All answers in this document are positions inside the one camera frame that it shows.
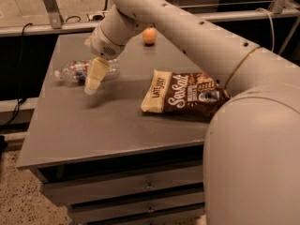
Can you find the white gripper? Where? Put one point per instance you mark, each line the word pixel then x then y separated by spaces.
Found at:
pixel 102 46

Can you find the clear plastic water bottle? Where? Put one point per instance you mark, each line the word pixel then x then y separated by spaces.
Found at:
pixel 75 72

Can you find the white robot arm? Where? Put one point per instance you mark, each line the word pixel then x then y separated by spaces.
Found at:
pixel 251 153

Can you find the white power strip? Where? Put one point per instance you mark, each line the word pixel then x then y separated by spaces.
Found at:
pixel 96 16

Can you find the small orange fruit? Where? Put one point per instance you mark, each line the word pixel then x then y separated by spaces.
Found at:
pixel 149 36

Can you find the brown sea salt chip bag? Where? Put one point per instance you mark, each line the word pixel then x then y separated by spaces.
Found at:
pixel 184 93

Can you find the grey drawer cabinet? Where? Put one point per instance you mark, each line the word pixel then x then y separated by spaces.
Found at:
pixel 104 159

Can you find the grey metal railing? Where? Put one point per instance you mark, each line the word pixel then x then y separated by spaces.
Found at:
pixel 149 12

